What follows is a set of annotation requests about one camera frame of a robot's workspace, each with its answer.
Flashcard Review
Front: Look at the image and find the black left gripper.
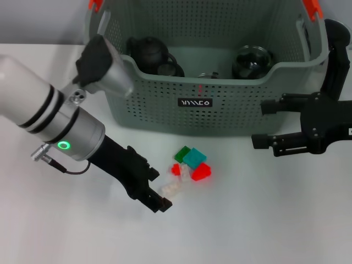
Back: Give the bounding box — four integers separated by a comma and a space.
87, 135, 174, 215

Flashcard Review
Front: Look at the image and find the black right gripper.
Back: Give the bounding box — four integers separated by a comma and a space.
251, 91, 352, 157

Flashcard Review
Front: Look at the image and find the large red toy brick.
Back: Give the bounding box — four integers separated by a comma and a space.
191, 162, 212, 182

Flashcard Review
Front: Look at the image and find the glass teacup with black handle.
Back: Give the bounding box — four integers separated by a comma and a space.
232, 46, 275, 80
197, 71, 221, 80
157, 60, 185, 78

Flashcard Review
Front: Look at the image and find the grey-green perforated storage bin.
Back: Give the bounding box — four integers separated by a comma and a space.
82, 0, 329, 137

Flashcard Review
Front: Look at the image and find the small green toy brick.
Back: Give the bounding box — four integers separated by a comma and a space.
174, 145, 191, 163

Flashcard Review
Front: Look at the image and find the teal toy brick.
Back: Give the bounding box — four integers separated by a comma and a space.
183, 147, 207, 169

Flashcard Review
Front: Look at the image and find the black curved stand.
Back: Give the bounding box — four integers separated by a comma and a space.
320, 18, 350, 102

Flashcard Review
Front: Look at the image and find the black clay teapot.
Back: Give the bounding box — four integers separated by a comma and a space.
126, 36, 170, 74

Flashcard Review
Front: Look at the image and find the orange bin handle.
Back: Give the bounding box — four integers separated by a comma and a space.
88, 0, 324, 22

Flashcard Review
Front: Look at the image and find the left gripper cable with plugs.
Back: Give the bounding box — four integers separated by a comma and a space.
30, 144, 91, 174

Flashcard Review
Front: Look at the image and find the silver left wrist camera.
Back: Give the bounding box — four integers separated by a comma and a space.
72, 34, 135, 98

